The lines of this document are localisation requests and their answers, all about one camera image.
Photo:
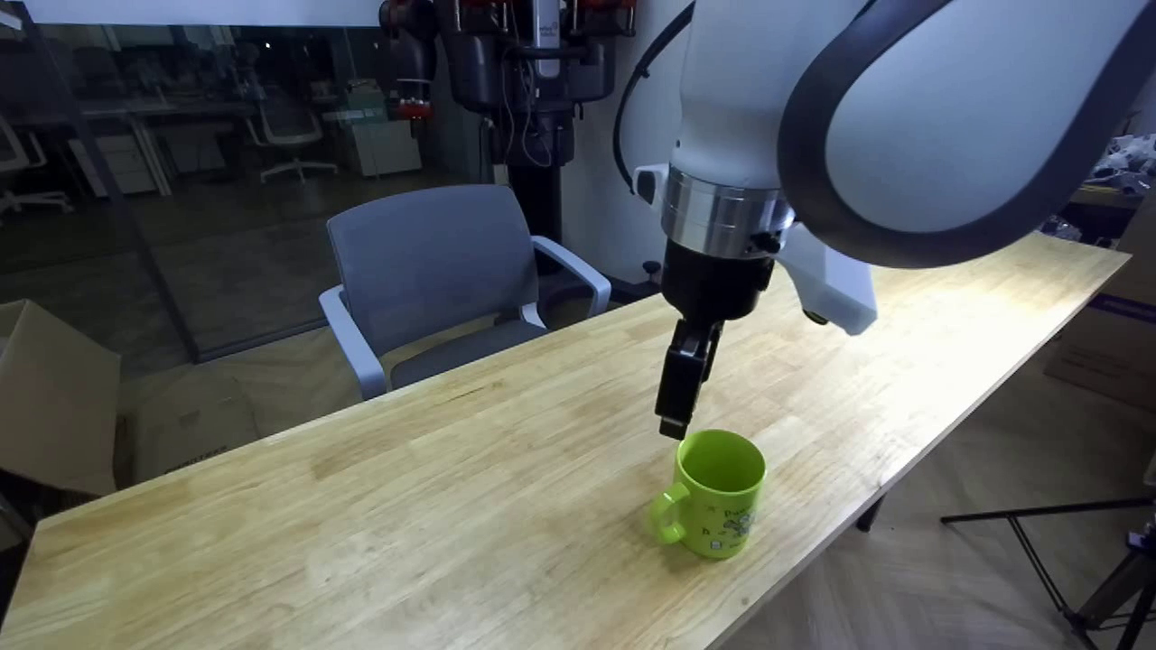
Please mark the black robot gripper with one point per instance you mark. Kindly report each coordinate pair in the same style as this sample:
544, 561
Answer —
705, 290

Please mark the green plastic mug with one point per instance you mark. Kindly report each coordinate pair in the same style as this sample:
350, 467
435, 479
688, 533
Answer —
712, 493

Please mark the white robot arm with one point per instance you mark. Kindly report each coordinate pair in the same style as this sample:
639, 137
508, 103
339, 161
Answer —
830, 137

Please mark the grey office chair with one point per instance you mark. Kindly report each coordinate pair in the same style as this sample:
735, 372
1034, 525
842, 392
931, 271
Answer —
439, 280

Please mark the cardboard box at left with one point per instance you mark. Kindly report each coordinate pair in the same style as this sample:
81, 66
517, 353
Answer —
58, 393

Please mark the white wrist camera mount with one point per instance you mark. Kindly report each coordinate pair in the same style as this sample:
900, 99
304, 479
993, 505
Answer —
834, 288

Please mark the red black pedestal robot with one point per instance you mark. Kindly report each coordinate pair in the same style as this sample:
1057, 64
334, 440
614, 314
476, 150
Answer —
527, 66

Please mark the black camera tripod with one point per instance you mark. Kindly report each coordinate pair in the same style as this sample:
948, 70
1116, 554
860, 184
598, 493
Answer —
1094, 561

